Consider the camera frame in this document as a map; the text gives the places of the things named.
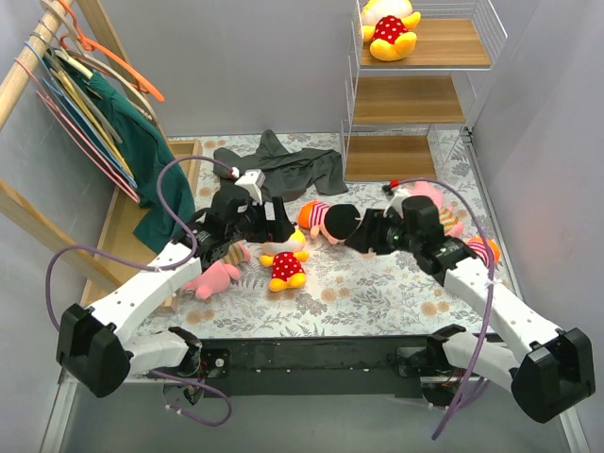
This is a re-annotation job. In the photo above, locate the dark grey cloth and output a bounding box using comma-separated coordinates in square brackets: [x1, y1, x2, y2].
[213, 129, 348, 202]

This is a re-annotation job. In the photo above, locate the black-haired doll striped shirt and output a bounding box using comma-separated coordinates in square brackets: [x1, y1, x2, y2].
[297, 200, 361, 244]

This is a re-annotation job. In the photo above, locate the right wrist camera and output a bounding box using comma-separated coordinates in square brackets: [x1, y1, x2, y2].
[382, 179, 411, 217]

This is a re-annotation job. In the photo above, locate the beige hanger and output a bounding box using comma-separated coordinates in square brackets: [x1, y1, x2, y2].
[41, 1, 162, 132]

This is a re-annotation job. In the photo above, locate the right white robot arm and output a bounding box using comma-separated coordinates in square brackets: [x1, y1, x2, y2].
[332, 196, 596, 423]

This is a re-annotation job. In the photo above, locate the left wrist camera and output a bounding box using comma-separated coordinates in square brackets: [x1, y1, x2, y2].
[231, 167, 265, 203]

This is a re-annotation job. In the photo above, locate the blue hanger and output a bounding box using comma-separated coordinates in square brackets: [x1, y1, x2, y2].
[25, 42, 137, 189]

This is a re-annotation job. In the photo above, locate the yellow frog plush small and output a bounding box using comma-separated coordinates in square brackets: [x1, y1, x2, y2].
[260, 228, 310, 293]

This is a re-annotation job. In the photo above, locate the yellow hanger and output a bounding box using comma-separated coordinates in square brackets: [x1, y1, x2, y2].
[51, 69, 134, 180]

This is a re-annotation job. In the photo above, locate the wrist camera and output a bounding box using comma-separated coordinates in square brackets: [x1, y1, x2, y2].
[231, 167, 265, 203]
[382, 179, 411, 217]

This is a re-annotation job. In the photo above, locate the orange hanger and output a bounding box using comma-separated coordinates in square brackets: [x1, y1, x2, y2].
[59, 1, 165, 103]

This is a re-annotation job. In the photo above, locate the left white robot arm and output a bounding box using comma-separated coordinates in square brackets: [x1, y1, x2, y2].
[57, 185, 294, 397]

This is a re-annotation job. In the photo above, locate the grey hanger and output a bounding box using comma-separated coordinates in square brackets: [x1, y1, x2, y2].
[47, 46, 123, 144]

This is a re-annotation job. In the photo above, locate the wire and wood shelf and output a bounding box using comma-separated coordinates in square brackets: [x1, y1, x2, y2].
[340, 0, 509, 183]

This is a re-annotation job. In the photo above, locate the pink pig plush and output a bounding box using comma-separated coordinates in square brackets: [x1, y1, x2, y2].
[410, 181, 464, 238]
[181, 242, 251, 300]

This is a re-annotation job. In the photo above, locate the wooden clothes rack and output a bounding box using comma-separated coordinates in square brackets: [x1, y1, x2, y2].
[0, 0, 204, 312]

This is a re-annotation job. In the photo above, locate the floral table mat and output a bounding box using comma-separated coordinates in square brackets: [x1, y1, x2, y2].
[132, 129, 495, 339]

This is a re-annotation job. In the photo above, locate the green shirt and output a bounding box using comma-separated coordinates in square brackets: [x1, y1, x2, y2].
[67, 69, 180, 254]

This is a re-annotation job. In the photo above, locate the black-haired doll right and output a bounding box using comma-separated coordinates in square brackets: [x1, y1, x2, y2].
[465, 237, 501, 269]

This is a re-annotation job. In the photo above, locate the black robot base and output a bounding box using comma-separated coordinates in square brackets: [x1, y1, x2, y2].
[126, 333, 511, 407]

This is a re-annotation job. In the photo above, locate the yellow frog plush big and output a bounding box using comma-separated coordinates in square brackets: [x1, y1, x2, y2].
[361, 0, 421, 62]

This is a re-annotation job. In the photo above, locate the pink hanger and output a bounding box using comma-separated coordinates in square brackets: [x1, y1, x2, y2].
[14, 58, 140, 204]

